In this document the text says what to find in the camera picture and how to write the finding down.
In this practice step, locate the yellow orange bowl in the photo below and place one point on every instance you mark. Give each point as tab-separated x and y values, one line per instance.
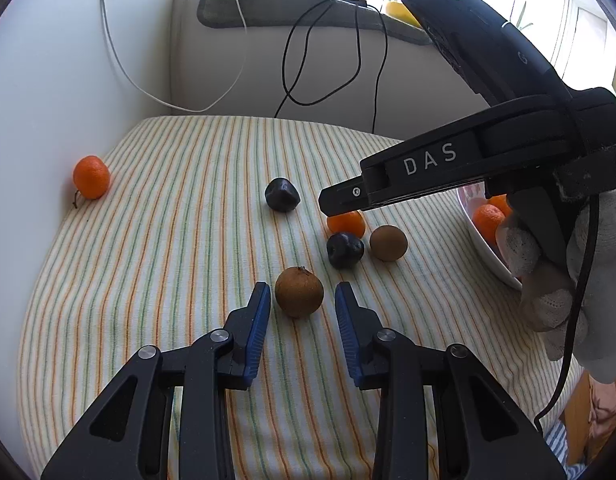
397	10

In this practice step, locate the white floral plate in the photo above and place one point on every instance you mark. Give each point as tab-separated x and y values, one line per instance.
470	197

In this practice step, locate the brown kiwi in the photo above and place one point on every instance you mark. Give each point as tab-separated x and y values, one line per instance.
298	292
388	243

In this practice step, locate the dark plum far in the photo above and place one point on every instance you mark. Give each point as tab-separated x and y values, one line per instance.
281	195

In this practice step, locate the dark plum near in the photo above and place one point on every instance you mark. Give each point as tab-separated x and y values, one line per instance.
344	250

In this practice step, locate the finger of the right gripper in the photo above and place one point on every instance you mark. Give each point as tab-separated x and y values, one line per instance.
343	197

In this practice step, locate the striped cloth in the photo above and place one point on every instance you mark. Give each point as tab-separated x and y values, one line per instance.
180	239

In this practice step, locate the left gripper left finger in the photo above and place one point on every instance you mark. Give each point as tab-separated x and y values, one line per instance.
124	434

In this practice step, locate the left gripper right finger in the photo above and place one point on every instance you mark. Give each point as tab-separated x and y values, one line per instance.
481	432

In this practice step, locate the small mandarin by wall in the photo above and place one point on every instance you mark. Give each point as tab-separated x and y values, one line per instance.
91	177

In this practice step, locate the right black camera box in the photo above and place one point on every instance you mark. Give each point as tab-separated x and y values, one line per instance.
491	55

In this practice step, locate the small orange kumquat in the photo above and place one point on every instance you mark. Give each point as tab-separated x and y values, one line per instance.
351	222

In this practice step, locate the dark plum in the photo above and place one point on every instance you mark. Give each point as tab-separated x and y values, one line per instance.
281	195
344	250

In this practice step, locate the mandarin with stem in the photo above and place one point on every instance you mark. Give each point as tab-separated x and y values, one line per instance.
487	218

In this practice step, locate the right white gloved hand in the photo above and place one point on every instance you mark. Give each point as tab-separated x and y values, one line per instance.
548	262

